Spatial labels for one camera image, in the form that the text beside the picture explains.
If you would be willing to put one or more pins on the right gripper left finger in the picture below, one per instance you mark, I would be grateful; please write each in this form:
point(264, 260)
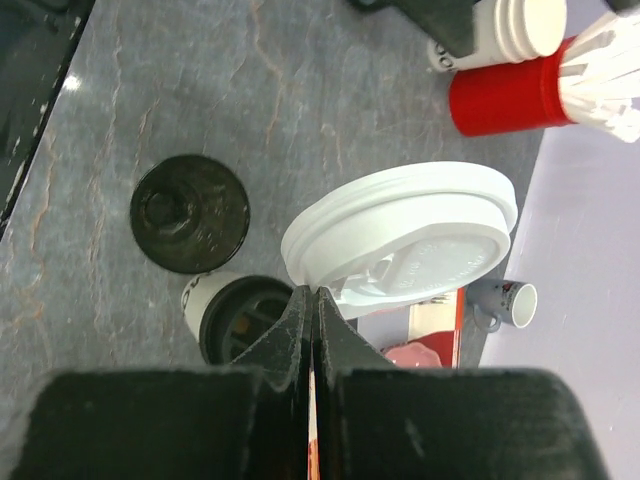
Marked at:
point(280, 360)

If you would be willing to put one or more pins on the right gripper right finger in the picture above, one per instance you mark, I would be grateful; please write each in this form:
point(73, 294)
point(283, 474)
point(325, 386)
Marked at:
point(357, 407)

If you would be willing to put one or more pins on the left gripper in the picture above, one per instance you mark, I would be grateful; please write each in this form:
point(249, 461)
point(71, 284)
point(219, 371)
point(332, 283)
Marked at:
point(450, 23)

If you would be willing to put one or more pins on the black lid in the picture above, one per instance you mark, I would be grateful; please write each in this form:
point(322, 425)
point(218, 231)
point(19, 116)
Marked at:
point(239, 314)

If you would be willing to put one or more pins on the white lid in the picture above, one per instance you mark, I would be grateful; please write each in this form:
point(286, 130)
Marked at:
point(403, 235)

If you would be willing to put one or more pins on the black plastic cup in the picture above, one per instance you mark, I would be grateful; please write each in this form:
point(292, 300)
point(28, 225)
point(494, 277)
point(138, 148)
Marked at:
point(189, 214)

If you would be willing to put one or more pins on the white paper cup stack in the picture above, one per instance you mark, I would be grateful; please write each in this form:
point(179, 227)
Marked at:
point(507, 32)

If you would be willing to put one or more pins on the pink dotted plate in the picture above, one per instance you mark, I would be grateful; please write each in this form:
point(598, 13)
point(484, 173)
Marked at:
point(413, 355)

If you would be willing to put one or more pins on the red straw holder cup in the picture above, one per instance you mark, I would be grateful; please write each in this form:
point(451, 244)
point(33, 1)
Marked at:
point(509, 98)

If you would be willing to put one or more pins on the patchwork placemat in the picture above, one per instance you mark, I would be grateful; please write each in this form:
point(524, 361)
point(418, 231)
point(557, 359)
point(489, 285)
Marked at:
point(437, 324)

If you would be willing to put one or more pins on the white wrapped straws bundle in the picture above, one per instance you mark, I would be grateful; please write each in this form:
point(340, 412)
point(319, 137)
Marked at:
point(599, 76)

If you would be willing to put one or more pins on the small grey patterned mug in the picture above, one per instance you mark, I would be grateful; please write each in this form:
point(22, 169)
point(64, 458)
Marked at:
point(496, 302)

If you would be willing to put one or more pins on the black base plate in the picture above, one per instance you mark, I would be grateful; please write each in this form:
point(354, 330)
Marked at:
point(38, 41)

